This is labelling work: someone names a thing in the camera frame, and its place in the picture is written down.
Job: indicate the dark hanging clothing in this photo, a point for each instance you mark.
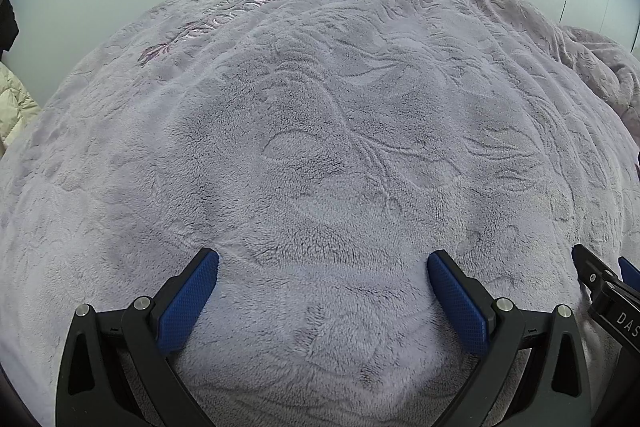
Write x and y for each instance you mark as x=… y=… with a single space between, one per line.
x=7 y=24

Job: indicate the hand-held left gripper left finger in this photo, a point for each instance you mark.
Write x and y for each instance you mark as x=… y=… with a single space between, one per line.
x=187 y=302

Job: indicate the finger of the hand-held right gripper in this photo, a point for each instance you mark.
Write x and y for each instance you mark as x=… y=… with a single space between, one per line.
x=631 y=273
x=592 y=272

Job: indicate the purple fleece blanket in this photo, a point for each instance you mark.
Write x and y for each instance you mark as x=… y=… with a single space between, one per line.
x=320 y=132

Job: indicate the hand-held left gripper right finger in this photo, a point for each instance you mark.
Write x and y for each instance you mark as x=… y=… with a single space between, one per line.
x=457 y=302

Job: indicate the cream quilted jacket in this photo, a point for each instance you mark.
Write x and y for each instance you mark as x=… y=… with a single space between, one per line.
x=15 y=107

